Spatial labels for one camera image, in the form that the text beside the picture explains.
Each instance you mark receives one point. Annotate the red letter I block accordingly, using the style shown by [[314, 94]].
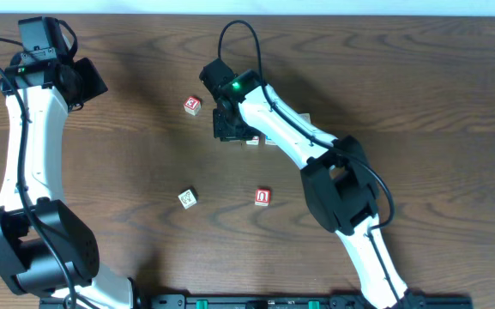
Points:
[[253, 141]]

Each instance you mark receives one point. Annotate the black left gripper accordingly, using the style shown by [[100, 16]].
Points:
[[91, 76]]

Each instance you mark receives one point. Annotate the blue number 2 block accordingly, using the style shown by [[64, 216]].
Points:
[[269, 141]]

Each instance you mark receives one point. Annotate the black mounting rail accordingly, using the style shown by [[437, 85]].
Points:
[[339, 301]]

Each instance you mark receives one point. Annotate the white block with animal drawing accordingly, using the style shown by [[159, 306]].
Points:
[[188, 198]]

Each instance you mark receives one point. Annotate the red letter U block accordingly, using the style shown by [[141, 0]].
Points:
[[262, 197]]

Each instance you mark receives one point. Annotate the red number 3 block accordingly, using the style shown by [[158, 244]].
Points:
[[192, 105]]

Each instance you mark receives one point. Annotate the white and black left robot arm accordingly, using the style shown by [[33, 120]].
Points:
[[45, 249]]

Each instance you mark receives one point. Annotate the white block with round drawing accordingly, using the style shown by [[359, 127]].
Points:
[[306, 118]]

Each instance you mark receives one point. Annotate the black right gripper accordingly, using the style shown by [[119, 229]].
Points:
[[226, 127]]

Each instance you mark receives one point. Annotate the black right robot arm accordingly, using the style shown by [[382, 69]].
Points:
[[340, 187]]

